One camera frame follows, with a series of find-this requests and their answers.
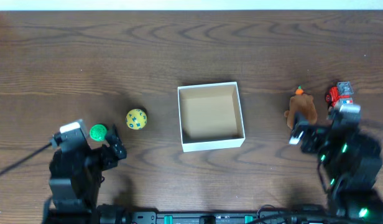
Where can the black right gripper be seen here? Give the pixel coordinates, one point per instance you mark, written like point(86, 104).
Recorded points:
point(316, 134)

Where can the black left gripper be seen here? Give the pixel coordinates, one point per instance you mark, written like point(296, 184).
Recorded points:
point(107, 152)

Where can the brown plush bear toy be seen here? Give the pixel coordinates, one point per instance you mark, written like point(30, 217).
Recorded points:
point(302, 103)

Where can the red toy car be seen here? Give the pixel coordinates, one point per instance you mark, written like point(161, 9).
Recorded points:
point(339, 93)

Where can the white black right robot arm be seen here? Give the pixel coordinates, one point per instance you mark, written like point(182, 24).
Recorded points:
point(351, 160)

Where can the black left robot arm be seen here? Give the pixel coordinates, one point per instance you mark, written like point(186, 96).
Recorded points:
point(76, 175)

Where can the green ribbed ball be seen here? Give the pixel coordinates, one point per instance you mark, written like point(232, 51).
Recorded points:
point(98, 132)

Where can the yellow ball blue letters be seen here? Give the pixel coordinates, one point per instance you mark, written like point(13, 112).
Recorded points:
point(136, 119)

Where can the white cardboard box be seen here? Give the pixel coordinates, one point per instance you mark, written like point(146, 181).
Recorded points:
point(210, 117)

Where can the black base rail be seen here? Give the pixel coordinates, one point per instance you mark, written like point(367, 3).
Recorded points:
point(267, 214)

